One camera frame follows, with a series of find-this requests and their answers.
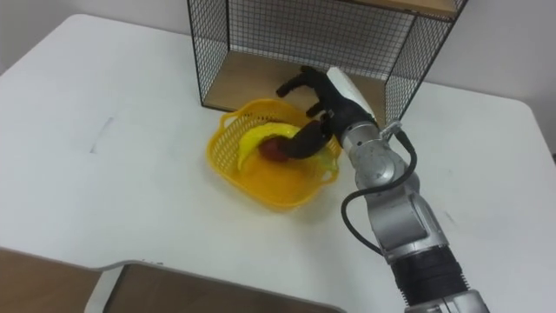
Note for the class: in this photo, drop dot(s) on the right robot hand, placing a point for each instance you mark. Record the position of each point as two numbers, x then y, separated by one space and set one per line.
334 108

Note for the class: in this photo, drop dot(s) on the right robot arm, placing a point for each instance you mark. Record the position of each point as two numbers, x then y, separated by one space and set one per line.
391 204

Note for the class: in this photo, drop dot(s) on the red apple soft toy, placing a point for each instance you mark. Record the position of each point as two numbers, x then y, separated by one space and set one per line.
270 150

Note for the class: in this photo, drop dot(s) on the yellow banana soft toy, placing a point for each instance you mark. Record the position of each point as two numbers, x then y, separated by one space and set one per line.
256 137

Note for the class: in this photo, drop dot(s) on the yellow plastic mesh basket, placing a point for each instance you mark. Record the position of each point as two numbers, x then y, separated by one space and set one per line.
269 182

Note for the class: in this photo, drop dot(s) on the white desk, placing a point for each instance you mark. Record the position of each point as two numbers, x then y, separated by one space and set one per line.
130 152

